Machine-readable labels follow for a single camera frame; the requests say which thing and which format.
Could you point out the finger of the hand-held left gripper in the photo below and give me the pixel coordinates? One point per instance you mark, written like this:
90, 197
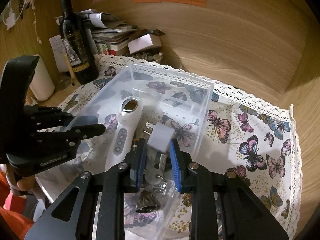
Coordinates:
50, 117
85, 131

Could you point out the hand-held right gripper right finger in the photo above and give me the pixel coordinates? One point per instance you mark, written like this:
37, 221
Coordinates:
176, 170

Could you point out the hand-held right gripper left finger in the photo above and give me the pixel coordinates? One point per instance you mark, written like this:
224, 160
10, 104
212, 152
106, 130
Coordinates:
140, 165

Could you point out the bunch of metal keys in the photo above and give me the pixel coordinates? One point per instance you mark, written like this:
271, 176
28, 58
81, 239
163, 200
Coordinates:
156, 177

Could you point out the white charger plug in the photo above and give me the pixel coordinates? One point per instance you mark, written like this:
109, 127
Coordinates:
160, 137

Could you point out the white handheld massager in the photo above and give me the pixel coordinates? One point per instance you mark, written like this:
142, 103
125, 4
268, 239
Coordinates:
122, 130

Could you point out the clear plastic organizer box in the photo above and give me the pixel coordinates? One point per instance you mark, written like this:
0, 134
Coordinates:
190, 97

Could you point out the person's left hand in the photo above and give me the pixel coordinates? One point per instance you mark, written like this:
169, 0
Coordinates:
25, 183

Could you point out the white cylinder candle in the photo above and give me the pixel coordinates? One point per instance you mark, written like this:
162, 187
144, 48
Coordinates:
42, 82

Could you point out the small dark metal bell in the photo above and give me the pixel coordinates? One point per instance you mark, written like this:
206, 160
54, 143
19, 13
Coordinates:
146, 201

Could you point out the yellow wooden stick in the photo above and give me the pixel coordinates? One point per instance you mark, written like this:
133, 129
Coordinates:
70, 70

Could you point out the dark wine bottle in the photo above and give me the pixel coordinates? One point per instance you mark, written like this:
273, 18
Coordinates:
77, 55

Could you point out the white paper note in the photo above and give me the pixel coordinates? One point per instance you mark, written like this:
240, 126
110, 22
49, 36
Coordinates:
56, 47

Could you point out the person's orange clothing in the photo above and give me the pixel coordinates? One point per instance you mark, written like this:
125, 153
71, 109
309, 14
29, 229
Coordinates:
10, 220

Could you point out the butterfly print lace tablecloth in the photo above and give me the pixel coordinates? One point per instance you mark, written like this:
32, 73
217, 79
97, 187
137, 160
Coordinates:
250, 130

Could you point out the bowl of beads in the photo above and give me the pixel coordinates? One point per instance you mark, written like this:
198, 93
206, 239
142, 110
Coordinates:
147, 56

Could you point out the pile of books and papers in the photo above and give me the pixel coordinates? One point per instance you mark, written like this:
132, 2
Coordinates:
110, 35

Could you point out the small white cardboard box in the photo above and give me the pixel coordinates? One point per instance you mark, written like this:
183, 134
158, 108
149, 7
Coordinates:
141, 42

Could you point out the patterned ribbon band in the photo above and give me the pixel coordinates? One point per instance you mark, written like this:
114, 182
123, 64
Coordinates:
21, 2

